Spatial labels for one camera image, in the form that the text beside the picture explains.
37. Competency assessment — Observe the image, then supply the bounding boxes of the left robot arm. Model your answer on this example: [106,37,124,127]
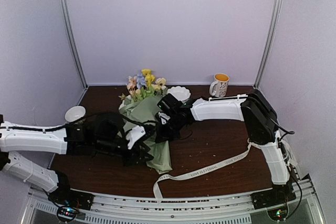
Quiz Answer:
[1,112,155,205]

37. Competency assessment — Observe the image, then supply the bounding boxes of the cream yellow rose stem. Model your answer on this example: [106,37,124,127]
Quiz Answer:
[152,78,167,95]

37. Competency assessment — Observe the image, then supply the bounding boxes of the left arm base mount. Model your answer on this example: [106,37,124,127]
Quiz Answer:
[48,177,94,210]

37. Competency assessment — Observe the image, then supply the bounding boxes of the white patterned mug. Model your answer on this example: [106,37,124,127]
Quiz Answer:
[209,73,229,98]

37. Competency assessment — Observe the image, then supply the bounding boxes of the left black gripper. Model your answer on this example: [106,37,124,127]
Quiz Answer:
[94,137,154,168]

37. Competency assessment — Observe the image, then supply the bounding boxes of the left black cable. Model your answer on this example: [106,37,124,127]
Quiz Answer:
[0,112,158,133]

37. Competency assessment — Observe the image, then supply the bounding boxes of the right aluminium frame post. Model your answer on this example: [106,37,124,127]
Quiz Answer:
[254,0,283,90]

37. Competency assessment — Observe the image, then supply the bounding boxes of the white printed ribbon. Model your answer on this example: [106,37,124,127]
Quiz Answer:
[153,133,298,202]

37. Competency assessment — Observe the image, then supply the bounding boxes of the aluminium frame post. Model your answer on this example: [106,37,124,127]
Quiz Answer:
[254,0,283,90]
[60,0,88,89]

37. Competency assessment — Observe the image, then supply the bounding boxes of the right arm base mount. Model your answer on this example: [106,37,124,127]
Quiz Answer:
[251,182,296,209]

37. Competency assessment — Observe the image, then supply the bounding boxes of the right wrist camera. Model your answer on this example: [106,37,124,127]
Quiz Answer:
[155,112,171,125]

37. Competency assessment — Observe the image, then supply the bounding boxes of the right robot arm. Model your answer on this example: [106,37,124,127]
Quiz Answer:
[157,89,290,204]

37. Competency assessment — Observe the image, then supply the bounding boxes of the peach flower stem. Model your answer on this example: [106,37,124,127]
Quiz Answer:
[127,76,137,95]

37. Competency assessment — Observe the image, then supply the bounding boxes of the green and pink wrapping paper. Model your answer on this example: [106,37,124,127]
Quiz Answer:
[119,96,172,174]

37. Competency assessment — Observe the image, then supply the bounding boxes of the bright yellow flower stem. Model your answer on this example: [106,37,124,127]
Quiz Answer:
[141,69,155,90]

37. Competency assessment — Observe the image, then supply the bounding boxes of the small white tea bowl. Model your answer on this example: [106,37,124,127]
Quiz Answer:
[65,105,86,124]

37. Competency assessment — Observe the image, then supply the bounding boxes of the aluminium front rail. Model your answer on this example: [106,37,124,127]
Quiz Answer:
[19,179,327,223]

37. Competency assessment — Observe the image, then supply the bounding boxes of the left aluminium frame post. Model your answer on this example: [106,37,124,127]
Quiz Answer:
[60,0,88,89]

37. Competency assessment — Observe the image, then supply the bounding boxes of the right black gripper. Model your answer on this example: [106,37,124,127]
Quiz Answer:
[155,116,186,143]

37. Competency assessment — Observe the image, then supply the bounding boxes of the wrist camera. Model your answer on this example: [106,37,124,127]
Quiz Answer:
[155,112,171,125]
[126,125,145,150]

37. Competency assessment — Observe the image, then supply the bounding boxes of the white fluted dish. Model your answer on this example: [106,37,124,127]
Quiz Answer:
[167,86,191,102]

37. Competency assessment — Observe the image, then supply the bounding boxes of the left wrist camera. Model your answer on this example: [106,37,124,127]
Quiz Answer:
[126,125,145,150]

